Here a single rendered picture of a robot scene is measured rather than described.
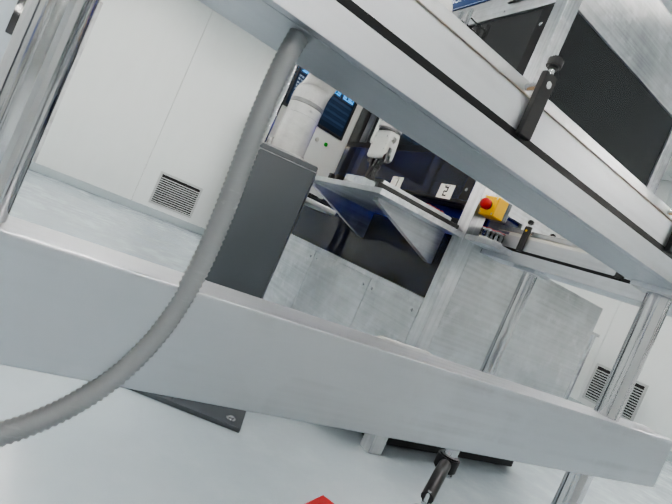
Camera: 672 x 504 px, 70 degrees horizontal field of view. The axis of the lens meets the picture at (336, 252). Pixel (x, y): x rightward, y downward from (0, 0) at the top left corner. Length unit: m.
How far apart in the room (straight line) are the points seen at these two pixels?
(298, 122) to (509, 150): 1.08
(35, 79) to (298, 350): 0.38
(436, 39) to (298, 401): 0.46
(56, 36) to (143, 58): 6.46
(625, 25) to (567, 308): 1.18
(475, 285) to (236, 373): 1.44
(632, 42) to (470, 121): 1.83
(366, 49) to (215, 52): 6.63
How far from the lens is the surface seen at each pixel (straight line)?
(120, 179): 6.91
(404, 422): 0.75
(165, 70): 7.00
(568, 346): 2.49
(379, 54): 0.57
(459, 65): 0.64
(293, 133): 1.68
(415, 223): 1.79
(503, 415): 0.89
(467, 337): 1.98
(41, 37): 0.52
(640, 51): 2.50
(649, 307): 1.22
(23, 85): 0.51
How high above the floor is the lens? 0.65
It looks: 1 degrees down
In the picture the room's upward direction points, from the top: 24 degrees clockwise
